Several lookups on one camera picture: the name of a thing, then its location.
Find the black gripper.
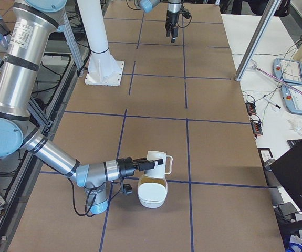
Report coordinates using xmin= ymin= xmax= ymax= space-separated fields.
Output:
xmin=165 ymin=10 xmax=179 ymax=43
xmin=116 ymin=157 xmax=164 ymax=176

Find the white ribbed mug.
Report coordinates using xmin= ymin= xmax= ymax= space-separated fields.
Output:
xmin=145 ymin=151 xmax=173 ymax=179

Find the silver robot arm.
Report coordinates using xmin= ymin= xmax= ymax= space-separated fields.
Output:
xmin=0 ymin=1 xmax=164 ymax=217
xmin=126 ymin=0 xmax=183 ymax=43

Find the white bin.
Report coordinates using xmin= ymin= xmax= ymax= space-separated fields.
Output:
xmin=137 ymin=175 xmax=168 ymax=208

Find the upper orange power strip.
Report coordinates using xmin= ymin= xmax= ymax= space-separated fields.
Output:
xmin=245 ymin=101 xmax=257 ymax=116

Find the orange power strip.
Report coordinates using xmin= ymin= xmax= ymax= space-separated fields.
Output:
xmin=245 ymin=101 xmax=257 ymax=116
xmin=250 ymin=119 xmax=263 ymax=137

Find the black marker pen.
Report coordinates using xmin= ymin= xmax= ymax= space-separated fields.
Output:
xmin=263 ymin=97 xmax=281 ymax=109

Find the lower orange power strip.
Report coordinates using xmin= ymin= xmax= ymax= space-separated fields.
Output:
xmin=250 ymin=119 xmax=263 ymax=137

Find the upper teach pendant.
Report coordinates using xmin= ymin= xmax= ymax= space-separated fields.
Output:
xmin=273 ymin=58 xmax=302 ymax=85

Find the teach pendant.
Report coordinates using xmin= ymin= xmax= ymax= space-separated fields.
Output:
xmin=273 ymin=58 xmax=302 ymax=85
xmin=281 ymin=85 xmax=302 ymax=115

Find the lower teach pendant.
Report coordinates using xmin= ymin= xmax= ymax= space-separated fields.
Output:
xmin=281 ymin=85 xmax=302 ymax=115

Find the crumpled white tissue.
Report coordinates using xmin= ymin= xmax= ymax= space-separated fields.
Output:
xmin=287 ymin=118 xmax=302 ymax=136

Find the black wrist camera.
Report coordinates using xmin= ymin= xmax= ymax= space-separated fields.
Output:
xmin=122 ymin=184 xmax=133 ymax=195
xmin=180 ymin=8 xmax=192 ymax=19

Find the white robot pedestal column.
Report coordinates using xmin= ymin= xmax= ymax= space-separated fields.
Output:
xmin=77 ymin=0 xmax=124 ymax=86

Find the aluminium frame post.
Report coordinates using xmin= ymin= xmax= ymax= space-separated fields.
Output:
xmin=235 ymin=0 xmax=281 ymax=81

